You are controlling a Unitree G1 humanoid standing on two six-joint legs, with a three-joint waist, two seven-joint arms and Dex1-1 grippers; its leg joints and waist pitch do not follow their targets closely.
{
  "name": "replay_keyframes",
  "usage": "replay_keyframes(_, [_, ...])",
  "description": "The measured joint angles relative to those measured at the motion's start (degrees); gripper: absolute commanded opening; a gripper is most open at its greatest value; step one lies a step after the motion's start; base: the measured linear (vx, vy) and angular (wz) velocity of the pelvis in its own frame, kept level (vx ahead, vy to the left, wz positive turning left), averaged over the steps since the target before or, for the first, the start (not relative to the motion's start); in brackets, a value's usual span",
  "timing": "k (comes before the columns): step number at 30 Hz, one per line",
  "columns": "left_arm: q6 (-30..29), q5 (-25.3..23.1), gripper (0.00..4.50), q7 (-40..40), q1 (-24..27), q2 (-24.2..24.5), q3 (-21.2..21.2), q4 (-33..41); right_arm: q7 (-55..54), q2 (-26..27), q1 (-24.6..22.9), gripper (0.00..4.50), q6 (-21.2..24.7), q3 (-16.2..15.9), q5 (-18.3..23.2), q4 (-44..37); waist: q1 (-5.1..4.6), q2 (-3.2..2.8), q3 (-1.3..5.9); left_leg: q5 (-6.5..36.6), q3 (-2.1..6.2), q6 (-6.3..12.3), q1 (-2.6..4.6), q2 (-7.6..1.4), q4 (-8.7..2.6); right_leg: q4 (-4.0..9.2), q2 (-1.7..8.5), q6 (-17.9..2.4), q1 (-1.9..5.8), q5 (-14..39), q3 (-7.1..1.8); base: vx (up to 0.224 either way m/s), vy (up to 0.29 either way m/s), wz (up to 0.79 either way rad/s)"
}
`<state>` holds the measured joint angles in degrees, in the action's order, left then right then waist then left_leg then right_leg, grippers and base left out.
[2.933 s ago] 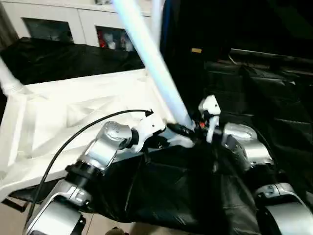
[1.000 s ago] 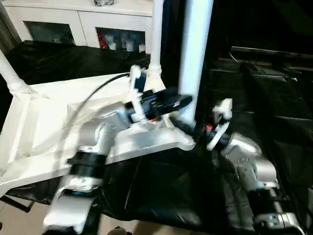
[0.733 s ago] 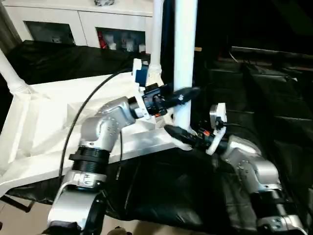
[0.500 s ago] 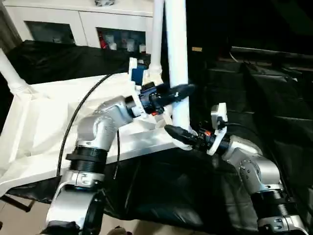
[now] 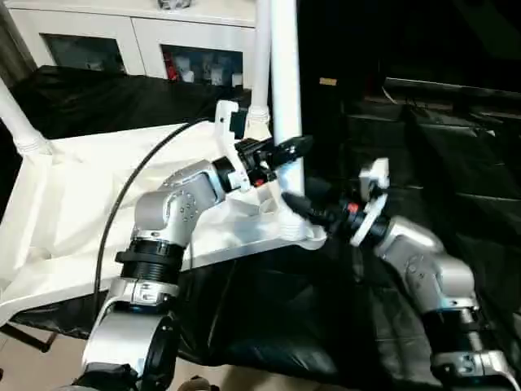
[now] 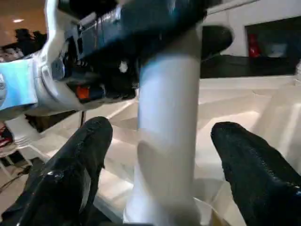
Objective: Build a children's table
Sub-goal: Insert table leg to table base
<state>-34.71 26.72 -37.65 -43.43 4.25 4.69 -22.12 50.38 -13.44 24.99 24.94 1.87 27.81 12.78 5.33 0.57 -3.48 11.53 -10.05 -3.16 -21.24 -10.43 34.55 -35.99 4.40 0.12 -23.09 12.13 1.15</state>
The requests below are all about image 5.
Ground white plastic table leg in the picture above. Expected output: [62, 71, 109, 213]
[247, 0, 274, 141]
[269, 0, 309, 235]
[0, 77, 51, 157]

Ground white plastic table top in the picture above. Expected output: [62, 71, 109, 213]
[0, 121, 328, 328]

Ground black plastic mat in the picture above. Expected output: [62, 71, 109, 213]
[0, 65, 521, 388]

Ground large black screen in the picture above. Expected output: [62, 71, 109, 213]
[297, 0, 521, 97]

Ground white cabinet with glass doors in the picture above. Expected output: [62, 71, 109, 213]
[4, 0, 260, 86]

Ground grey left robot foot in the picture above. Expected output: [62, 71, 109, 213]
[181, 376, 219, 391]

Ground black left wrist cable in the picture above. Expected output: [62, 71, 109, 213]
[92, 121, 221, 306]

